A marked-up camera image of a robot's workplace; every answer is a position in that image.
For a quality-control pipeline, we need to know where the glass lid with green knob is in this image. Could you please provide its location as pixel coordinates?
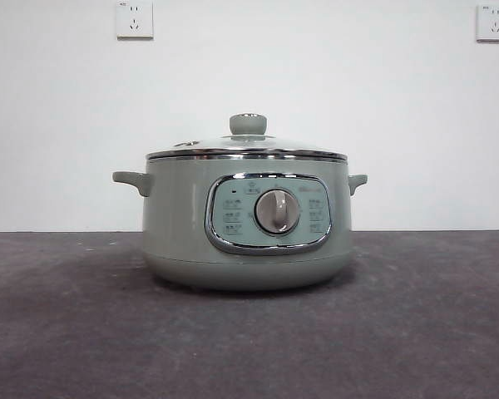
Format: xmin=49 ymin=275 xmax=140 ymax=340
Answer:
xmin=146 ymin=111 xmax=350 ymax=160

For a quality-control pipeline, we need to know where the sage green electric pot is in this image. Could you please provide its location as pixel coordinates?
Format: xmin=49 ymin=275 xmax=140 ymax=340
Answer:
xmin=111 ymin=155 xmax=369 ymax=291

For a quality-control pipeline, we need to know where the white wall socket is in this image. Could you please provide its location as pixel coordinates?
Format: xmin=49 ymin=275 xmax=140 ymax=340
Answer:
xmin=116 ymin=0 xmax=155 ymax=41
xmin=476 ymin=3 xmax=499 ymax=42

